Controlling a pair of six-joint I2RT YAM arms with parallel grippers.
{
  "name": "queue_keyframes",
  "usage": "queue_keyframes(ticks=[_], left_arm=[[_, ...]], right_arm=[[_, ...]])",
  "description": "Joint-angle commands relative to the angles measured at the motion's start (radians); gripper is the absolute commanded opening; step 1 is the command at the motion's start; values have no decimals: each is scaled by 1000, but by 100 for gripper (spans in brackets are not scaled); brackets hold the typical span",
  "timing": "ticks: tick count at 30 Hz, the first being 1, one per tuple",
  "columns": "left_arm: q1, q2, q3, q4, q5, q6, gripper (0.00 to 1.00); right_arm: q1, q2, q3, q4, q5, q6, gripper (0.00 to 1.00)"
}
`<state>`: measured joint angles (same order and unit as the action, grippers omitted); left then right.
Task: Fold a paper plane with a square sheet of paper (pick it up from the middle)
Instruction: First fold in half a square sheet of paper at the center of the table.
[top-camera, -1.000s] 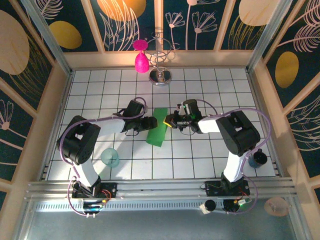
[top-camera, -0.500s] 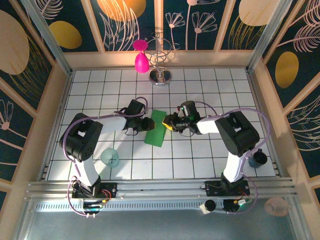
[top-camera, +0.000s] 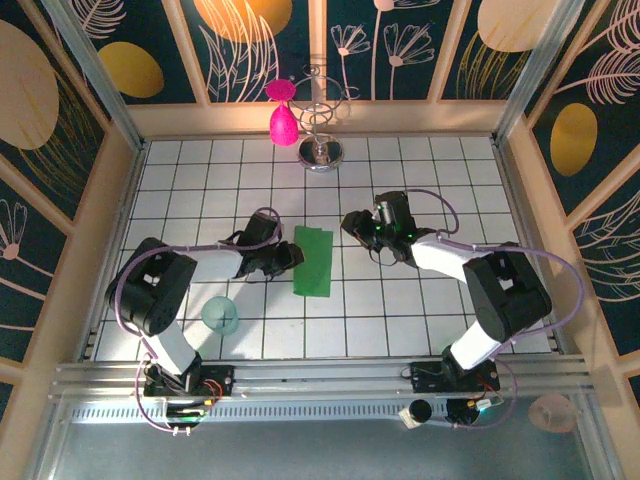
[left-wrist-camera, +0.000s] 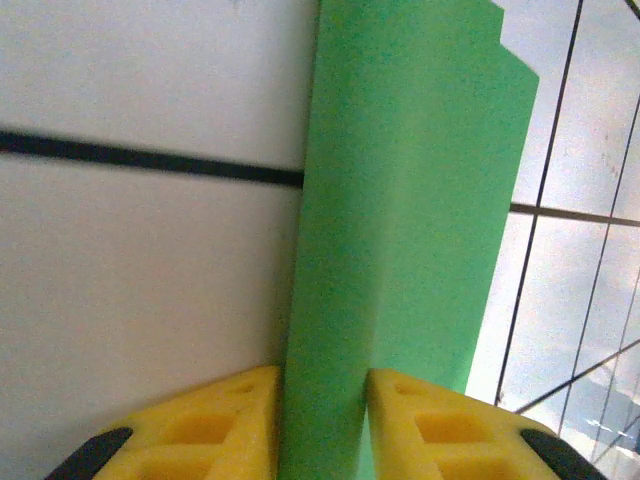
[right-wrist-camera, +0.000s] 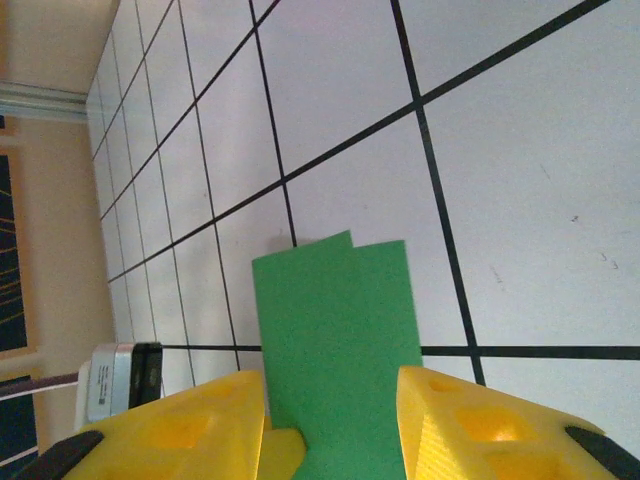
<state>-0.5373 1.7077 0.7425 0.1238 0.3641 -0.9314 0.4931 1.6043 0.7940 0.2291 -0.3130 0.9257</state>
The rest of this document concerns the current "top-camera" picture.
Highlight green cloth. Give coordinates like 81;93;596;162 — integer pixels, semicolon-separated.
291;225;335;299

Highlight teal translucent cup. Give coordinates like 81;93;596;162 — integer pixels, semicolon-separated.
200;295;240;337

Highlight pink wine glass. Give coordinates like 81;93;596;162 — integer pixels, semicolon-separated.
264;78;300;147

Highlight perforated metal strip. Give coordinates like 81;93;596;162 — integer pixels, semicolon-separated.
69;402;451;424

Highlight black round knob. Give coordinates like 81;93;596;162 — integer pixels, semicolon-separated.
399;398;434;429

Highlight black controller board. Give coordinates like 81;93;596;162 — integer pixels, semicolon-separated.
164;397;212;434
446;397;501;427

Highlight pale pink translucent cup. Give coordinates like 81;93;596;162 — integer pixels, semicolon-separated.
528;393;579;434

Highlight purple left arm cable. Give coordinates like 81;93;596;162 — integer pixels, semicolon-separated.
113;206;285;435

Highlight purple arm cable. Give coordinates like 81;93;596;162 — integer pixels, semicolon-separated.
404;188;586;432
113;206;285;435

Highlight chrome wire glass rack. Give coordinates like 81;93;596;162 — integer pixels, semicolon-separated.
289;62;361;174

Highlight aluminium mounting rail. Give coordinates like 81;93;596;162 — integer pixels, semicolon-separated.
49;355;601;401

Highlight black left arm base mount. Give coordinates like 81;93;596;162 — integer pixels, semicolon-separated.
143;363;236;399

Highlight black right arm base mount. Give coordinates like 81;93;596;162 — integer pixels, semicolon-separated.
402;360;501;394

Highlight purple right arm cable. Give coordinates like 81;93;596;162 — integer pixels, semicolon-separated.
404;188;586;432

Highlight aluminium frame post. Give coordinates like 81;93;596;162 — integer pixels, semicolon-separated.
492;0;586;146
42;0;146;151

